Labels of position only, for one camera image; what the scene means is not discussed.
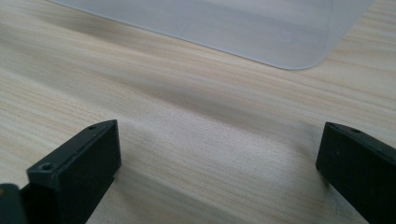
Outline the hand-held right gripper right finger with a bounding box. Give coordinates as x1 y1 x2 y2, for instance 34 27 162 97
315 121 396 224

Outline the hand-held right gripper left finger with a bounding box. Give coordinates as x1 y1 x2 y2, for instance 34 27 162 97
19 119 122 224

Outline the translucent white plastic mat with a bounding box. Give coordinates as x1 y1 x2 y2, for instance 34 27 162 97
46 0 376 71

